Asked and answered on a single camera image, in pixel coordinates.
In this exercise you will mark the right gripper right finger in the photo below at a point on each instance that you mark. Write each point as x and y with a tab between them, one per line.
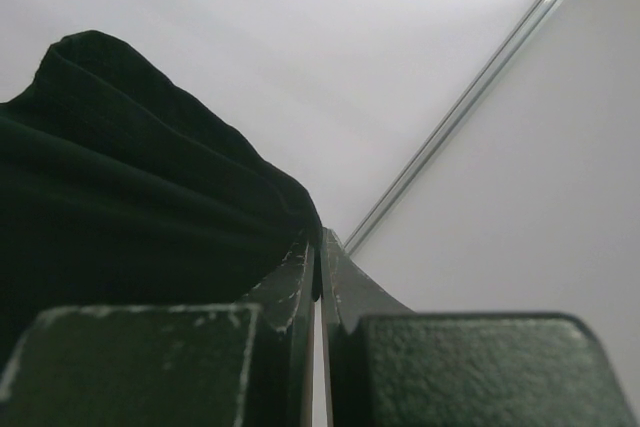
387	365

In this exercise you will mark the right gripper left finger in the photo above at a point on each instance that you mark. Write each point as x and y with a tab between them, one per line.
248	363

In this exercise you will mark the black printed t shirt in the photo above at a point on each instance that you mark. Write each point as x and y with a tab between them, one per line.
120	188

